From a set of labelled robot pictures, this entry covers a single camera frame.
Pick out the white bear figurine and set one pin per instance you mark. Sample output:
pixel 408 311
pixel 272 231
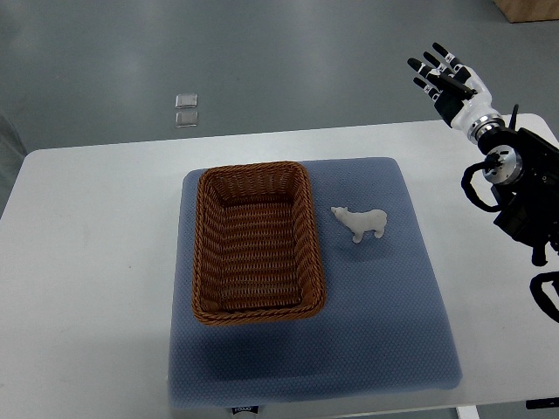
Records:
pixel 358 223

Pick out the black table control panel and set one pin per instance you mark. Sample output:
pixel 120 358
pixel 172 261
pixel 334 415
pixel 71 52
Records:
pixel 542 404

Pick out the brown wicker basket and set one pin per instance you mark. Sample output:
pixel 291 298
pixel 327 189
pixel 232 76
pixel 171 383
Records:
pixel 256 256

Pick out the wooden box corner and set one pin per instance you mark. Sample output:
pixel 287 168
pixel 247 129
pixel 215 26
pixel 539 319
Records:
pixel 527 11

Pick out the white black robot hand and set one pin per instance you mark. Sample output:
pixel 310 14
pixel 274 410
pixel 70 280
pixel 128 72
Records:
pixel 459 95

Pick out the blue padded mat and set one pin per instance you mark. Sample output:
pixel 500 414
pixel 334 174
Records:
pixel 383 329

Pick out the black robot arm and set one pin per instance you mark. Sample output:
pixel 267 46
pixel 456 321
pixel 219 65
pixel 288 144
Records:
pixel 518 181

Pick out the black label tag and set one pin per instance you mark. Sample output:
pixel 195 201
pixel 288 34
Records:
pixel 245 410

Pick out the upper silver floor plate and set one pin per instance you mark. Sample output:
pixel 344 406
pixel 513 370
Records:
pixel 186 100

